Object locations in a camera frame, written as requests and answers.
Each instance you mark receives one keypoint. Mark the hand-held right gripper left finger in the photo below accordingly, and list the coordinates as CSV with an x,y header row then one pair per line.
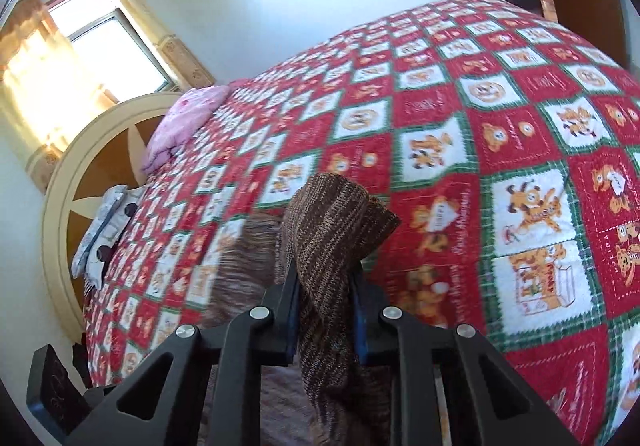
x,y
293,326

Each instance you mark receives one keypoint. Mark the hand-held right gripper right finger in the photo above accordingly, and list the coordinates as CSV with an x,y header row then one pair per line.
x,y
361,326

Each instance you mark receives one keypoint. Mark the brown knit sweater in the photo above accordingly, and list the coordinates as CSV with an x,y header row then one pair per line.
x,y
325,251

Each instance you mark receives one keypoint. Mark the white pillow with black print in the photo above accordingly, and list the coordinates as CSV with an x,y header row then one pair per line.
x,y
112,246

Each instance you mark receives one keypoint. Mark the grey patterned pillow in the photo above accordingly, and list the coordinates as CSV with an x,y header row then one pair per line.
x,y
97,231

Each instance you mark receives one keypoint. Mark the red checkered printed bedspread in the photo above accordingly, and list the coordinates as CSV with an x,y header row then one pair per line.
x,y
450,126

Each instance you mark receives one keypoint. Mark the cream and wood headboard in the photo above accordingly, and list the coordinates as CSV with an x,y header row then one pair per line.
x,y
65,166

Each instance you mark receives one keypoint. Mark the pink pillow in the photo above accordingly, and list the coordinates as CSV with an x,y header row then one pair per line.
x,y
185,126

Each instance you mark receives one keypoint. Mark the window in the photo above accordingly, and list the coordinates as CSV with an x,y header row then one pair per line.
x,y
115,41

